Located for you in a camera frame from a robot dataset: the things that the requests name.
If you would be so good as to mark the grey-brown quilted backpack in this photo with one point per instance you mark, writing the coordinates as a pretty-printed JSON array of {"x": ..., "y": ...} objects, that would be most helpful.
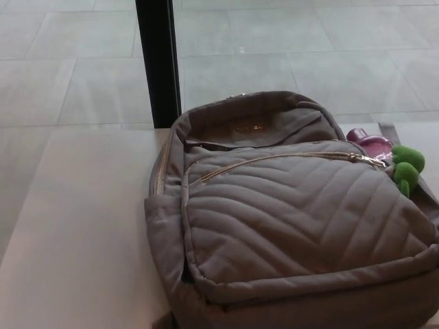
[{"x": 274, "y": 212}]

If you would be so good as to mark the gold zipper pull clasp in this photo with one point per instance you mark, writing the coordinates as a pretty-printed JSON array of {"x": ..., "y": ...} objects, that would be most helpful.
[{"x": 367, "y": 159}]

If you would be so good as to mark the purple transparent bottle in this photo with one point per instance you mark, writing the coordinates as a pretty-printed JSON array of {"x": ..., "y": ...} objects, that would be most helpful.
[{"x": 368, "y": 145}]

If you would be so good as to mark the black vertical window post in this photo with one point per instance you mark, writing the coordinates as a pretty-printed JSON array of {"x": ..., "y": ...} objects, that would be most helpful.
[{"x": 156, "y": 61}]

